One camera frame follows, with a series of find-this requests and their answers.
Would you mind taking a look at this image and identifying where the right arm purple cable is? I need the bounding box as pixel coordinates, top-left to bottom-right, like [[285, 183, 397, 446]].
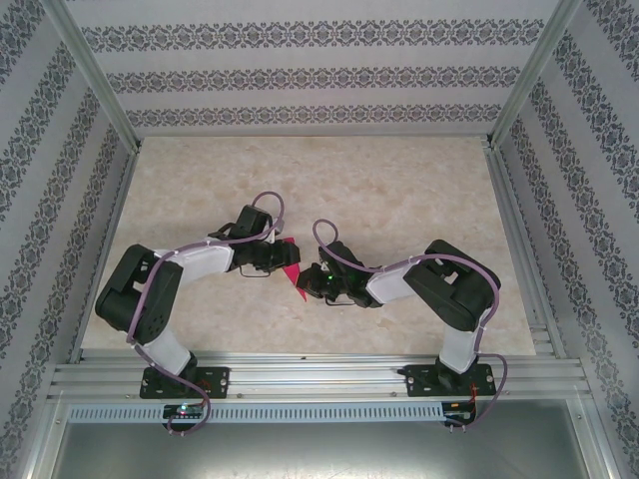
[[312, 218, 511, 433]]

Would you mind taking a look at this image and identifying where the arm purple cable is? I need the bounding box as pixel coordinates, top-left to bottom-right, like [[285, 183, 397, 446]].
[[312, 218, 511, 433], [124, 191, 287, 439]]

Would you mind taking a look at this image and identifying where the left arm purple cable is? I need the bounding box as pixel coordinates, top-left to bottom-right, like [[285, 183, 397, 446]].
[[124, 191, 287, 439]]

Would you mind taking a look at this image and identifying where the aluminium frame post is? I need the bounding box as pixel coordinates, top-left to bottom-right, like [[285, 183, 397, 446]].
[[486, 0, 585, 149], [38, 0, 144, 151]]

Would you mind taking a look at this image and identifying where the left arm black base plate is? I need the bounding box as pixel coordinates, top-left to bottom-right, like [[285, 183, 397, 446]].
[[139, 366, 232, 400]]

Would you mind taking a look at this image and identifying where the grey metal panel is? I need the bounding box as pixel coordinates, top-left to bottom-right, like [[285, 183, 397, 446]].
[[49, 421, 600, 479]]

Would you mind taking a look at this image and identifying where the aluminium side rail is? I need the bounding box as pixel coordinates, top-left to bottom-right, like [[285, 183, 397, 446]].
[[486, 147, 568, 358], [67, 147, 144, 365]]

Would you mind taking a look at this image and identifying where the slotted grey cable duct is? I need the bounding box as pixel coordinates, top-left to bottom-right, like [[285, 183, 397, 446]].
[[67, 402, 445, 424]]

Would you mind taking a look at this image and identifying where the pink paper sheet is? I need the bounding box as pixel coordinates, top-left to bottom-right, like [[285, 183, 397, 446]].
[[279, 238, 320, 304]]

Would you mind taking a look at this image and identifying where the aluminium frame bar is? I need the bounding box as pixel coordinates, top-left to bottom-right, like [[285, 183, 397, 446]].
[[14, 393, 69, 479], [573, 396, 630, 479]]

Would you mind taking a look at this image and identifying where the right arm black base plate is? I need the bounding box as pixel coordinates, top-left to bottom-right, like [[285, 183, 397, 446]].
[[402, 363, 498, 399]]

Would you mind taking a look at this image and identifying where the wide aluminium mounting rail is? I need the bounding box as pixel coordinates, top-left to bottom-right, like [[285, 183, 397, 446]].
[[47, 351, 595, 400]]

